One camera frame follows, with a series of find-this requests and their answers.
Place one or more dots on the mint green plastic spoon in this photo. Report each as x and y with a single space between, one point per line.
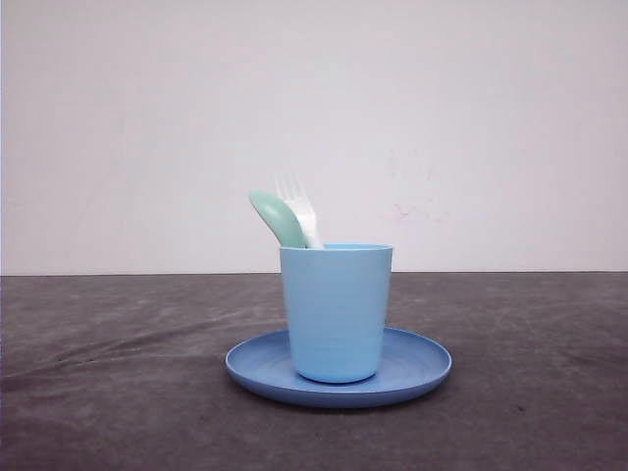
279 218

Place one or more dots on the white plastic fork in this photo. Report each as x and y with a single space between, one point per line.
293 194

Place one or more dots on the blue plastic plate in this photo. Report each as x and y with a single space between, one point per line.
411 366

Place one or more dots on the grey table cloth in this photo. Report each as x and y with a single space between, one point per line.
127 373

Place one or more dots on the light blue plastic cup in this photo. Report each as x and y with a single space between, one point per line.
336 299

